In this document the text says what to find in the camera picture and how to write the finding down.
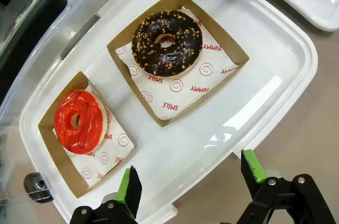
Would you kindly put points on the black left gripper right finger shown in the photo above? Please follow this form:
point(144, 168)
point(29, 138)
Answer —
point(278, 202)

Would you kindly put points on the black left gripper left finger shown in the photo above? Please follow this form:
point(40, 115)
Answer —
point(127, 195)

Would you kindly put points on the white printed paper liner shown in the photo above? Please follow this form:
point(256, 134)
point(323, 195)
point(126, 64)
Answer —
point(190, 97)
point(111, 155)

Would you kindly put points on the red glazed donut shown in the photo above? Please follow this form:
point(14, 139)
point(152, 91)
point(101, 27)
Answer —
point(53, 150)
point(66, 118)

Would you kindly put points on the chocolate donut with nuts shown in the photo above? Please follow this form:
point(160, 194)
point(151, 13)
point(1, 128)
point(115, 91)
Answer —
point(148, 49)

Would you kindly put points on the chocolate donut in box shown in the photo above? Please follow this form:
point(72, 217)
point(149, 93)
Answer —
point(212, 29)

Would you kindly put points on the white plastic display tray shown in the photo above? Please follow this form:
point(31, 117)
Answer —
point(317, 4)
point(185, 142)

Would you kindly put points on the black lid hinge knob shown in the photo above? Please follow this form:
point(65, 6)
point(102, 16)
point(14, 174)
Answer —
point(37, 185)

